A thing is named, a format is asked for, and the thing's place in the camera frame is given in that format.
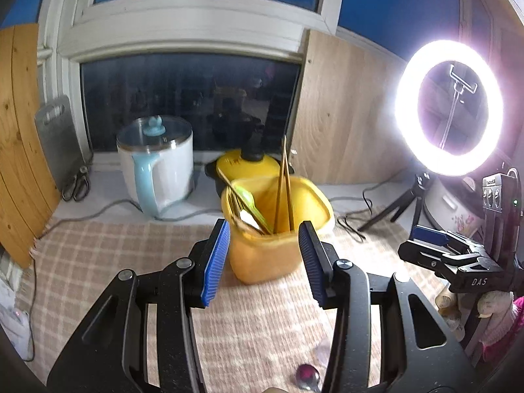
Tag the black tripod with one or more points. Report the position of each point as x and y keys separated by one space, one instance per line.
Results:
x=415 y=194

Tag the white window frame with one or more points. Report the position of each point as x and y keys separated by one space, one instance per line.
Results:
x=72 y=32

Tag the left wooden panel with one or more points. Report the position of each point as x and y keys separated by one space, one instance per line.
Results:
x=29 y=194

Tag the pink sleeve forearm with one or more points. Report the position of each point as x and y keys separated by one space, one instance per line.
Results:
x=505 y=314

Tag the pink plaid tablecloth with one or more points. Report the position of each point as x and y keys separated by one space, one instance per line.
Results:
x=250 y=338

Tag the grey cutting board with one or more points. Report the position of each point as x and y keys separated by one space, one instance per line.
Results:
x=57 y=134

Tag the yellow plastic utensil bin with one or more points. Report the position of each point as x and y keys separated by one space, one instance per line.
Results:
x=257 y=258

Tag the right gloved hand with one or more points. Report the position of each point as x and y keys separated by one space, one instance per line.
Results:
x=448 y=305

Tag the white power strip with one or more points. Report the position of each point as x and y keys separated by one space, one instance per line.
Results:
x=14 y=321

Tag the yellow black pot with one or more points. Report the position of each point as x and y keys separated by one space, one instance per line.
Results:
x=248 y=161

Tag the metal spoon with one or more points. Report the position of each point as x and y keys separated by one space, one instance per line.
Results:
x=308 y=378

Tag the white blue electric kettle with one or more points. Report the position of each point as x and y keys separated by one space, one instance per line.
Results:
x=157 y=161

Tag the floral white rice cooker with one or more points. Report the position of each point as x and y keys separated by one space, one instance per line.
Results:
x=455 y=205

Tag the green plastic spoon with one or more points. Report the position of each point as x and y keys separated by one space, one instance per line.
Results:
x=247 y=200

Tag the wooden board panel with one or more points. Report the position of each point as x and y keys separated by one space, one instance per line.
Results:
x=344 y=130

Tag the black scissors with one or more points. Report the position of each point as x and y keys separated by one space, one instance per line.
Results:
x=78 y=187

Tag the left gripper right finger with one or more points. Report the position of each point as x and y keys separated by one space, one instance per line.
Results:
x=387 y=336

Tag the black camera module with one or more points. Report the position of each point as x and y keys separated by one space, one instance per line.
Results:
x=501 y=194

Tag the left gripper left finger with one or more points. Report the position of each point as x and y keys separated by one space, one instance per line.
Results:
x=139 y=335

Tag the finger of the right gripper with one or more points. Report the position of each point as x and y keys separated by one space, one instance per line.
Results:
x=429 y=235
x=427 y=256

